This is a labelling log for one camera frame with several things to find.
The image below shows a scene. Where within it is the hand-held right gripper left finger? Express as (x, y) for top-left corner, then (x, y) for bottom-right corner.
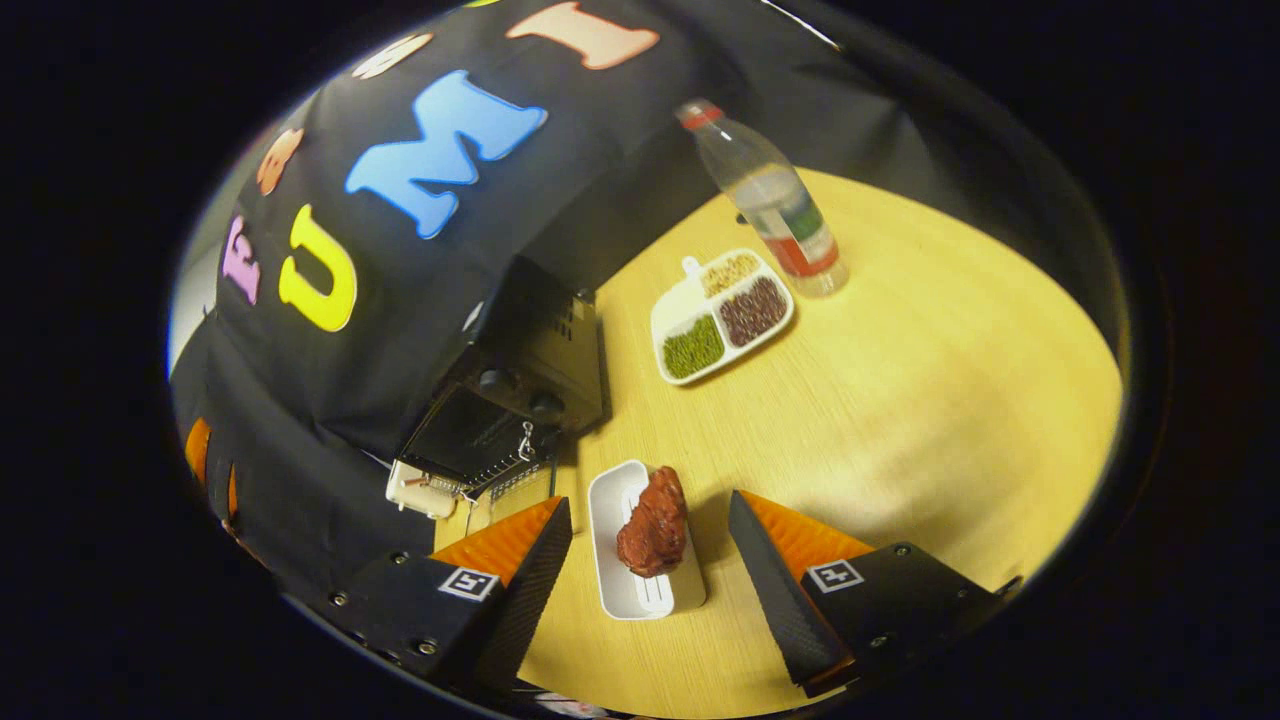
(328, 496), (574, 696)

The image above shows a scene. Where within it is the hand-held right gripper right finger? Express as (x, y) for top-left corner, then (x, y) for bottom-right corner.
(727, 489), (1023, 699)

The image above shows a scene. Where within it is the red meat piece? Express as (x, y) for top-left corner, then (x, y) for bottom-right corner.
(616, 466), (690, 579)

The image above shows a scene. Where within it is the black electric oven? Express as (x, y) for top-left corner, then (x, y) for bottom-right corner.
(398, 254), (608, 533)

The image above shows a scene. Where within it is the white rectangular tray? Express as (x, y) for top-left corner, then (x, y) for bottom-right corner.
(587, 459), (708, 622)

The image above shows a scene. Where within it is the white toaster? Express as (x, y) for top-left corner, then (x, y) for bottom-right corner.
(385, 457), (471, 521)

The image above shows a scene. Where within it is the white divided bean plate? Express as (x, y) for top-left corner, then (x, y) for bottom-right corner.
(650, 248), (797, 387)

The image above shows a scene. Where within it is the clear plastic bottle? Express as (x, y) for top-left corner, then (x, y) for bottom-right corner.
(675, 98), (852, 300)

